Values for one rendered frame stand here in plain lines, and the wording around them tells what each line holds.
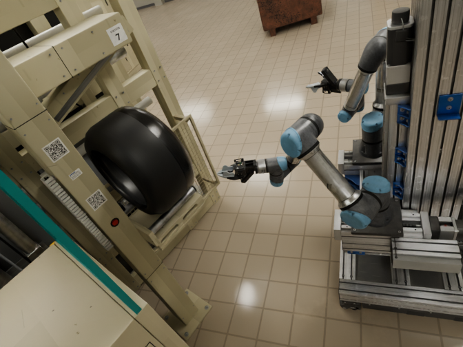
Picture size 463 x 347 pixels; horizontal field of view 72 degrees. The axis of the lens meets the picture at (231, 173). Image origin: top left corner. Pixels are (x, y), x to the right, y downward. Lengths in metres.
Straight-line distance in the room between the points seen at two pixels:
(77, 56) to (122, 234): 0.86
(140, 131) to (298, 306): 1.48
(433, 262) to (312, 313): 0.86
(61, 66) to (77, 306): 1.04
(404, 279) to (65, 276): 1.70
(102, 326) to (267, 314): 1.41
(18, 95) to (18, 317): 0.73
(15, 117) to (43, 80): 0.34
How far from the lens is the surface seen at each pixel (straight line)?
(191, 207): 1.78
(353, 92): 1.84
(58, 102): 1.82
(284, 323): 2.23
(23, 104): 1.36
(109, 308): 1.06
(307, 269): 2.37
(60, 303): 1.19
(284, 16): 6.23
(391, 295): 2.05
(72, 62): 1.69
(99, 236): 1.64
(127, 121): 1.52
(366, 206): 1.45
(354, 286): 2.04
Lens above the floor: 2.03
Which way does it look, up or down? 39 degrees down
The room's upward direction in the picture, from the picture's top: 21 degrees counter-clockwise
